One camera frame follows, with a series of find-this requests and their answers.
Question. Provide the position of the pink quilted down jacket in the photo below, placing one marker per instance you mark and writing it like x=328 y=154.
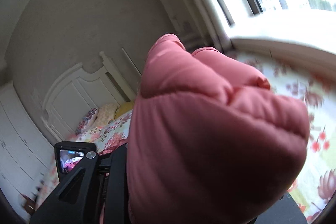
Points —
x=209 y=141

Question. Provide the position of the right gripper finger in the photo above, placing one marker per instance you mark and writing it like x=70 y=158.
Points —
x=92 y=187

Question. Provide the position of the beige plush pillow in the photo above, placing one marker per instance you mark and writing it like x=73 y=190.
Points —
x=105 y=114

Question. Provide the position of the white headboard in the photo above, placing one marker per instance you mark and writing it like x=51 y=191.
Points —
x=76 y=91

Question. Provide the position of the yellow pillow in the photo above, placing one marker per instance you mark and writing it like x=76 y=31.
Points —
x=124 y=108

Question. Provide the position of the colourful patterned pillow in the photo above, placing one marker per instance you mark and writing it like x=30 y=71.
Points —
x=87 y=121

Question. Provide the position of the white wardrobe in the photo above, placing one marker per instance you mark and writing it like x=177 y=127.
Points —
x=25 y=153

